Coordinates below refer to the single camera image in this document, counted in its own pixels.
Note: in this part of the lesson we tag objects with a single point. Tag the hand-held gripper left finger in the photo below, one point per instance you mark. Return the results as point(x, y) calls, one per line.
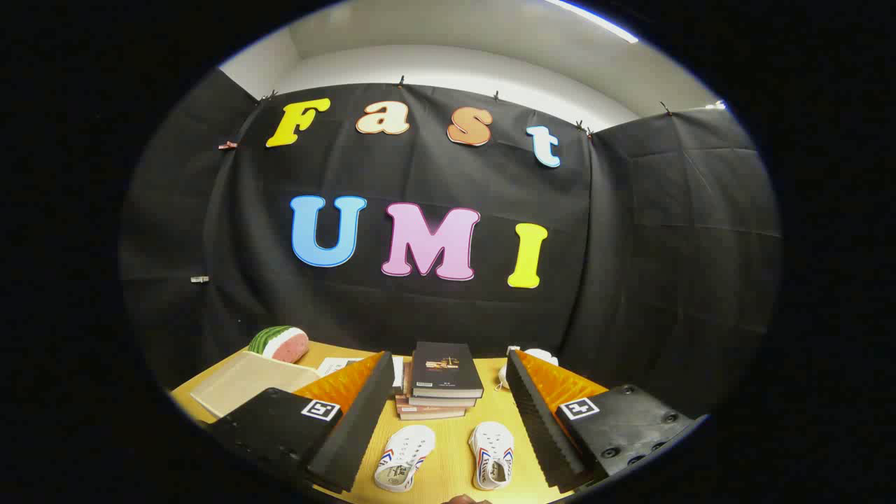
point(357, 427)

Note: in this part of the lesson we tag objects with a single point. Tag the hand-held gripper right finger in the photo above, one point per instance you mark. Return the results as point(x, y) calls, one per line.
point(539, 427)

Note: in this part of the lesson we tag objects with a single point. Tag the white striped canvas shoe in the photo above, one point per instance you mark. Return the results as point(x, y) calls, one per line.
point(490, 451)
point(402, 455)

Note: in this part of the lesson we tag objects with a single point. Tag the beige fabric storage box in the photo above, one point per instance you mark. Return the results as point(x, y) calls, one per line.
point(241, 381)

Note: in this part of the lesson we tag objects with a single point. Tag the white portrait cover book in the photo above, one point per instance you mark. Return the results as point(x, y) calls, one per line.
point(336, 364)

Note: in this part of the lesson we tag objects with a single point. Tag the reddish brown book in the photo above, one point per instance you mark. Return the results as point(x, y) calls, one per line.
point(427, 413)

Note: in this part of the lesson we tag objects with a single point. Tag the white plush toy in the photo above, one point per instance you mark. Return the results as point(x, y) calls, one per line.
point(542, 355)

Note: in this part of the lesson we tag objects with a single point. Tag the dark brown book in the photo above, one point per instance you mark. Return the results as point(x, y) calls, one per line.
point(441, 402)

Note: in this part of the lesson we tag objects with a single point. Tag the black hardcover book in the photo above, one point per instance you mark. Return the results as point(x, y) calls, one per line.
point(444, 371)

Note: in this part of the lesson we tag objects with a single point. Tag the watermelon slice toy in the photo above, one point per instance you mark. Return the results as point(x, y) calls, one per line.
point(287, 344)

